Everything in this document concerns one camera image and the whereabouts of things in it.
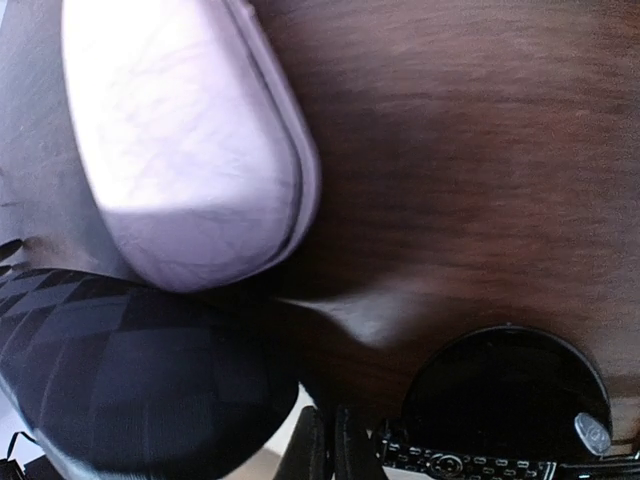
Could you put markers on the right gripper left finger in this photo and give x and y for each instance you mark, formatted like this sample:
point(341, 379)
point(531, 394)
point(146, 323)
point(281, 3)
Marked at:
point(309, 454)

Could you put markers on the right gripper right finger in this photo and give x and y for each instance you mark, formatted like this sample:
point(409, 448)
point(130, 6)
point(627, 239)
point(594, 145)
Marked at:
point(354, 452)

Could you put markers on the black sunglasses dark lenses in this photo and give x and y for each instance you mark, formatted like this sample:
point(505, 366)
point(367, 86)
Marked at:
point(505, 402)

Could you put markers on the black glasses case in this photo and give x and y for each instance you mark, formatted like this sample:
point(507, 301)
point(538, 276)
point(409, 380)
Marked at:
point(117, 380)

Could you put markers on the pink glasses case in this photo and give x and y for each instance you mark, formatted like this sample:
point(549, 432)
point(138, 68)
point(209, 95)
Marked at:
point(192, 141)

